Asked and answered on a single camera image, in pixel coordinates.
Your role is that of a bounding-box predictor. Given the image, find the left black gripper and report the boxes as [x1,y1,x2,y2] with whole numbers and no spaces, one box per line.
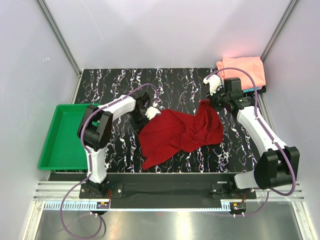
[129,110,152,135]

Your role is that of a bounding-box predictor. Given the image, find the red t shirt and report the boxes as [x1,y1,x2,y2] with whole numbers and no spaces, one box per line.
[138,99,224,170]

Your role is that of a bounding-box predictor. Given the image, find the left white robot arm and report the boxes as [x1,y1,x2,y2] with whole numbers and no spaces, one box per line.
[77,91,151,198]

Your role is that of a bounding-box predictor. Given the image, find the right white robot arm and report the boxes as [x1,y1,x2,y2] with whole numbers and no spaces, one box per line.
[203,74,300,199]

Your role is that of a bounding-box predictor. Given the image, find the folded teal t shirt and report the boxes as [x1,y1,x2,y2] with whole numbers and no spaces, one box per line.
[243,88,255,94]

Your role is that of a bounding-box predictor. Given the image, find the folded salmon pink t shirt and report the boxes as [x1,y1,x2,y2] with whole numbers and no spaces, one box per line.
[216,56,266,92]

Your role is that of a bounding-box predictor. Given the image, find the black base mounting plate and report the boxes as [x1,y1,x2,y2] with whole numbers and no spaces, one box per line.
[48,172,257,210]

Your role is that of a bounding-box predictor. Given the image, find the green plastic tray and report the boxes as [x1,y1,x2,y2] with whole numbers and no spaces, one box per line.
[38,104,89,171]

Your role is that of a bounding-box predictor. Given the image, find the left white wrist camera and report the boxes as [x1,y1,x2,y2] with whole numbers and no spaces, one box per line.
[144,106,161,121]

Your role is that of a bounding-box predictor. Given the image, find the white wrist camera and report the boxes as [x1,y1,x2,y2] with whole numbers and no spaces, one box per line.
[202,74,223,96]
[144,106,161,121]

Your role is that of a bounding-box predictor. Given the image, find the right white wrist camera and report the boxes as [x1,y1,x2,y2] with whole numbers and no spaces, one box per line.
[202,74,223,96]

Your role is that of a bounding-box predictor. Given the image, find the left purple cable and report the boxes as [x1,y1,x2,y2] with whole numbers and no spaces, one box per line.
[59,83,161,238]

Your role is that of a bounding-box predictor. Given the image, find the purple cable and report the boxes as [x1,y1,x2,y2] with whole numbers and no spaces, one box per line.
[59,83,161,238]
[207,67,298,217]

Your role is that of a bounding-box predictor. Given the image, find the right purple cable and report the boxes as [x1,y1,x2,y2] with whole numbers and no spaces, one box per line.
[207,67,298,217]

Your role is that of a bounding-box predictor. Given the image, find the left aluminium frame post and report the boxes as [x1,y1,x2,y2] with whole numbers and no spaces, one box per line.
[34,0,83,77]

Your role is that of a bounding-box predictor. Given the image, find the aluminium frame post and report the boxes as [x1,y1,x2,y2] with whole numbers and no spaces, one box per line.
[260,0,300,63]
[34,0,83,77]

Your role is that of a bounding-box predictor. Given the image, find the right aluminium frame post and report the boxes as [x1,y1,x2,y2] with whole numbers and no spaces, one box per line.
[260,0,300,63]

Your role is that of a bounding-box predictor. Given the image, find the aluminium rail profile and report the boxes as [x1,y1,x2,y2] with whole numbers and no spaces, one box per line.
[34,181,305,202]

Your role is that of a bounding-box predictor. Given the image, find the white slotted cable duct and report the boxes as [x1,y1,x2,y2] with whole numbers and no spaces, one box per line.
[44,200,231,212]

